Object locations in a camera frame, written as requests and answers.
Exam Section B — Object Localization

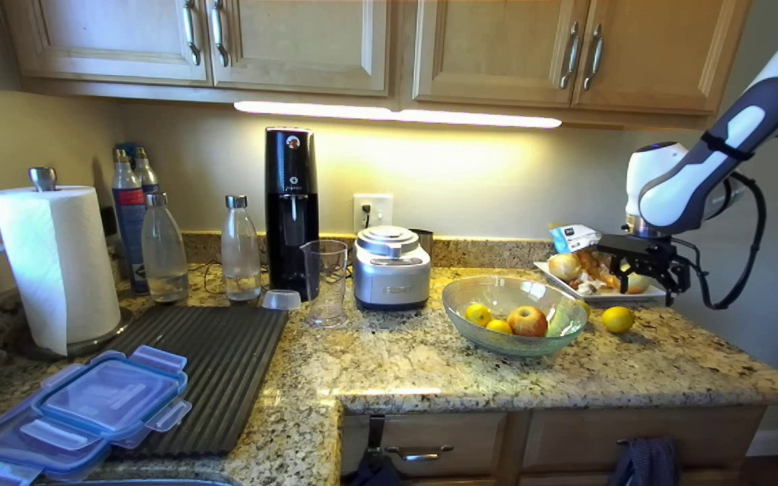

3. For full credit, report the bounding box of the white mushroom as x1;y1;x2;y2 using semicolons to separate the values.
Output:
573;276;609;296

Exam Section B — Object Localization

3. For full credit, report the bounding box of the steel cabinet door handle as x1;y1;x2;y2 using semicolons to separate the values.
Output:
555;22;584;91
180;0;204;68
581;22;608;91
207;0;232;70

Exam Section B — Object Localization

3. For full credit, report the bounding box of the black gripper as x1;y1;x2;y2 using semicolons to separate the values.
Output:
615;236;692;302

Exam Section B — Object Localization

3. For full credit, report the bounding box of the large lemon in bowl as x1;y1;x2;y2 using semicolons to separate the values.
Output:
462;301;496;330

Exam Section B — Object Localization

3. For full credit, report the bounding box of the dark ribbed drying mat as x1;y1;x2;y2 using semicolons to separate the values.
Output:
89;306;292;461

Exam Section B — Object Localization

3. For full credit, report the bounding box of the steel drawer handle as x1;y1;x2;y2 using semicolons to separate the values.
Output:
381;442;455;468

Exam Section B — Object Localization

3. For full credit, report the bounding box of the black soda machine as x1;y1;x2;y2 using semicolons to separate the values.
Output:
261;126;320;302

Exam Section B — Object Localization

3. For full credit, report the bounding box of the white wall outlet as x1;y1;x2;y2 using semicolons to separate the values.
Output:
350;193;396;238

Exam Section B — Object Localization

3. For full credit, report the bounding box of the small clear plastic lid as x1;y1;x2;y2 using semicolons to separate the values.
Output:
258;287;303;314

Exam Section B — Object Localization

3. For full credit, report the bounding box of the white paper towel roll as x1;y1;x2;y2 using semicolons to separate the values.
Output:
0;183;126;360

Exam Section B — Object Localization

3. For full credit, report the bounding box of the wooden drawer cabinet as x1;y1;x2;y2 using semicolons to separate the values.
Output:
338;403;770;486

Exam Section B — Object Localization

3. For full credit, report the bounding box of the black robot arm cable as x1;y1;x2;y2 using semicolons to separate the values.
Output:
673;170;770;314

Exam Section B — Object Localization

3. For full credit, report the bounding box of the wooden upper cabinet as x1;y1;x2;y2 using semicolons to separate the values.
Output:
0;0;754;130

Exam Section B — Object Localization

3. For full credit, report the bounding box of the dark soda bottle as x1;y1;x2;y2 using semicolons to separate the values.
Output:
111;144;150;296
131;144;162;194

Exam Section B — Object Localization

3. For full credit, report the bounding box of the blue plastic container lid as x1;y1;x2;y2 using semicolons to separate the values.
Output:
0;403;115;480
33;346;195;450

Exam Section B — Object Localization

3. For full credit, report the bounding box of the blue hanging towel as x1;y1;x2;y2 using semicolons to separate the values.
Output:
608;436;684;486

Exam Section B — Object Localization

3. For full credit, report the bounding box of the round yellow onion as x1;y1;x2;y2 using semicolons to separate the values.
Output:
544;251;585;283

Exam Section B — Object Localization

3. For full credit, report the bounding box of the dark hanging towel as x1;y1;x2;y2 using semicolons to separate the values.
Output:
347;414;404;486

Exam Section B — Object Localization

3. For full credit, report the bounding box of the white rectangular tray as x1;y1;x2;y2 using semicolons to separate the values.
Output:
531;256;673;309

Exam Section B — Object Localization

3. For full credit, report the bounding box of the blue white plastic bag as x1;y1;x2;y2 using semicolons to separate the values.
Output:
547;221;605;256

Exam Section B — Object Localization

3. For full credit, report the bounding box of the steel paper towel holder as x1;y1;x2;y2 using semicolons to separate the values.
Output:
23;164;130;363

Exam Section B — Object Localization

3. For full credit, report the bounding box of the under cabinet light bar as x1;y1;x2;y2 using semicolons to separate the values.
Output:
232;98;565;132

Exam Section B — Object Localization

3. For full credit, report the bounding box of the clear glass tumbler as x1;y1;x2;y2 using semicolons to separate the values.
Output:
300;238;353;332

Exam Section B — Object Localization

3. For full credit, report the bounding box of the clear glass bottle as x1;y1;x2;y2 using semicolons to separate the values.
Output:
218;193;264;306
139;186;192;306

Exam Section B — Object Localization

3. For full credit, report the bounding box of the clear glass bowl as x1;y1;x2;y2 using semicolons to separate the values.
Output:
439;272;590;363

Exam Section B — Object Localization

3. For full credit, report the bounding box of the red apple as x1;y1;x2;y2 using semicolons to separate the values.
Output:
505;302;550;340

